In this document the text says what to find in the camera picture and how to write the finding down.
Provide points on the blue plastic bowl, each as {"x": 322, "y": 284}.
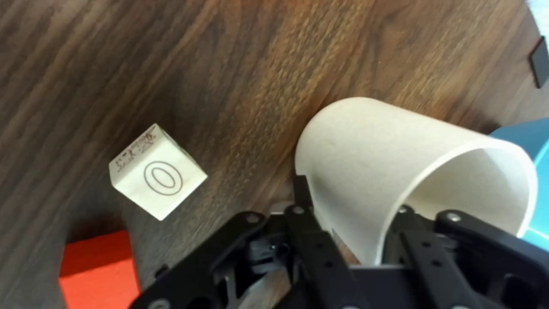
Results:
{"x": 533, "y": 148}

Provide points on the red block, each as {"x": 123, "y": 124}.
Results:
{"x": 97, "y": 275}

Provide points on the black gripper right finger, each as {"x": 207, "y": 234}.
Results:
{"x": 475, "y": 269}

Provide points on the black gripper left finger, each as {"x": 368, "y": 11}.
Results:
{"x": 276, "y": 263}

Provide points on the cream letter cube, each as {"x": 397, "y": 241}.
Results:
{"x": 157, "y": 172}

